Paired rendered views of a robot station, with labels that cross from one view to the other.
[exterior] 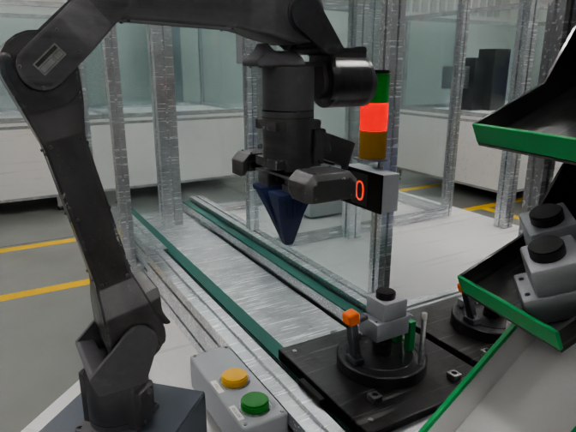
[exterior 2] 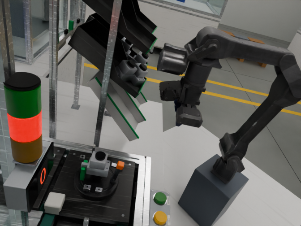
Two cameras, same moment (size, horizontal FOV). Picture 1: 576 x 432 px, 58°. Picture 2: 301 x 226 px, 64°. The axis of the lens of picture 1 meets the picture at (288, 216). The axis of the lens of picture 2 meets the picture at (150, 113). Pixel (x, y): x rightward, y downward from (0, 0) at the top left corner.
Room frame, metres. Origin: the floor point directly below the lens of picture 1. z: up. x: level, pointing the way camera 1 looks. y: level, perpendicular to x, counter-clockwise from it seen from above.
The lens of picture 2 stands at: (1.14, 0.14, 1.62)
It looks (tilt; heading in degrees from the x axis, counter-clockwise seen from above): 34 degrees down; 202
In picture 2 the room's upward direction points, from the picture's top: 16 degrees clockwise
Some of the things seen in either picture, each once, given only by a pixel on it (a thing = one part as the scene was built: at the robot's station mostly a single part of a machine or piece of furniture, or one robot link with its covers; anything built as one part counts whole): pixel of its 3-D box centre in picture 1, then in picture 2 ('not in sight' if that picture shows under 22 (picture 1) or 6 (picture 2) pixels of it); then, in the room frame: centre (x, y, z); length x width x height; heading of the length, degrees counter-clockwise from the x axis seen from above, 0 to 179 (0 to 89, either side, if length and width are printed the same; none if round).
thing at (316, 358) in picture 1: (381, 369); (96, 183); (0.72, -0.15, 0.96); 0.24 x 0.24 x 0.02; 30
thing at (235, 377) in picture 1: (234, 380); (160, 218); (0.69, 0.08, 0.96); 0.04 x 0.04 x 0.02
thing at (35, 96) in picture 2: (375, 87); (23, 96); (0.94, -0.15, 1.38); 0.05 x 0.05 x 0.05
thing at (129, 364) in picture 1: (114, 341); (233, 156); (0.48, 0.18, 1.15); 0.09 x 0.07 x 0.06; 31
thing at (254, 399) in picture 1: (255, 405); (160, 198); (0.63, 0.05, 0.96); 0.04 x 0.04 x 0.02
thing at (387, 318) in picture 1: (389, 310); (96, 162); (0.73, -0.16, 1.06); 0.08 x 0.04 x 0.07; 120
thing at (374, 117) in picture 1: (374, 117); (25, 121); (0.94, -0.15, 1.33); 0.05 x 0.05 x 0.05
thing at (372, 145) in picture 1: (372, 144); (27, 143); (0.94, -0.15, 1.28); 0.05 x 0.05 x 0.05
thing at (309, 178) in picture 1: (288, 147); (190, 92); (0.58, 0.00, 1.33); 0.19 x 0.06 x 0.08; 30
